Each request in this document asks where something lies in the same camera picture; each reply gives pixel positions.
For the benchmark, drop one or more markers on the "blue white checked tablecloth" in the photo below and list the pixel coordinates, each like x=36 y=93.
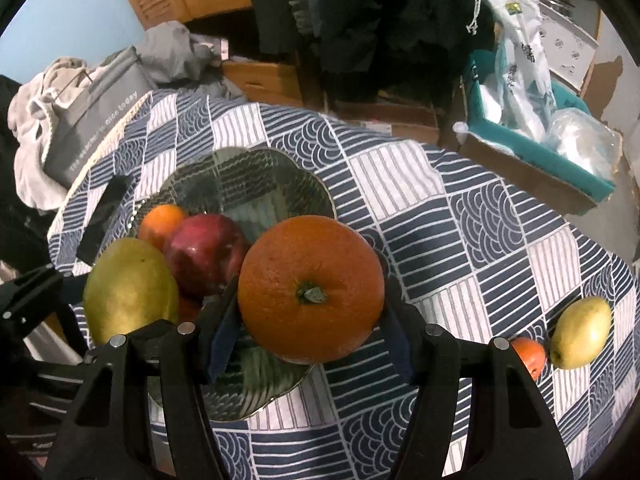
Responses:
x=450 y=170

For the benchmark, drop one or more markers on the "clear glass plate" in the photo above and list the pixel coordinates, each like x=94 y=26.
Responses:
x=260 y=190

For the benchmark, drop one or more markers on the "small tangerine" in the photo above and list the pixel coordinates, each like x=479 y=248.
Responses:
x=160 y=225
x=530 y=355

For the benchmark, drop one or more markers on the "clear plastic bags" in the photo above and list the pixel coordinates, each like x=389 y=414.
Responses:
x=585 y=145

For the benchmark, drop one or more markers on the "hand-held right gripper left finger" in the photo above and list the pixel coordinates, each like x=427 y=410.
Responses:
x=222 y=340

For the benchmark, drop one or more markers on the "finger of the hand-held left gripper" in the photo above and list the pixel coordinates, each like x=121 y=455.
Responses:
x=30 y=292
x=65 y=332

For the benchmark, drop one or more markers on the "black phone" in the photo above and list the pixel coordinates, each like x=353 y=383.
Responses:
x=105 y=220

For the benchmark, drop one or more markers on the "grey garment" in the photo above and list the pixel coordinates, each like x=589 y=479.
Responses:
x=170 y=50

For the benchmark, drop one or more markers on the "large red apple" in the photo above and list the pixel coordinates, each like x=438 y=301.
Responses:
x=205 y=255

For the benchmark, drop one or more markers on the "yellow-green mango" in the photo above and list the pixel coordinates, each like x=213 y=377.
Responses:
x=130 y=290

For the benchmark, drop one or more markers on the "white printed plastic bag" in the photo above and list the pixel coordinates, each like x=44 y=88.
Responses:
x=520 y=35

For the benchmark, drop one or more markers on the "cardboard box under bin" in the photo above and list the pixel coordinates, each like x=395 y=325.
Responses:
x=525 y=180

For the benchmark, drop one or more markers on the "small metal container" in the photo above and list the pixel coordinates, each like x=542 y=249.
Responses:
x=560 y=2

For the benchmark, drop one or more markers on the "black hanging coat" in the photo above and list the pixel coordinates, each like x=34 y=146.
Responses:
x=390 y=20

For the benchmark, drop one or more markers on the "yellow-green lemon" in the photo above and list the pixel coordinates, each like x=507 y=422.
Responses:
x=582 y=332

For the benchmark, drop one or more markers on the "white printed box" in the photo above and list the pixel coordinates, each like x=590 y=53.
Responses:
x=570 y=45

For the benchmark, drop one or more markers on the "teal plastic bin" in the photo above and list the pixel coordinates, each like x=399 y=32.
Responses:
x=550 y=165

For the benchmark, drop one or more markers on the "beige cloth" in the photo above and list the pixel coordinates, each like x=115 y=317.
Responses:
x=30 y=110

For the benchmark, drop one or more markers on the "grey tote bag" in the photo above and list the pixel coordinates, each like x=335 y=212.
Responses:
x=95 y=110

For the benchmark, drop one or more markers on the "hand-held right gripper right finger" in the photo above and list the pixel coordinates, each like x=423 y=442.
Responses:
x=400 y=350

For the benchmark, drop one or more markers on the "flat cardboard box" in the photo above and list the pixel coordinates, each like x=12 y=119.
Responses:
x=390 y=120

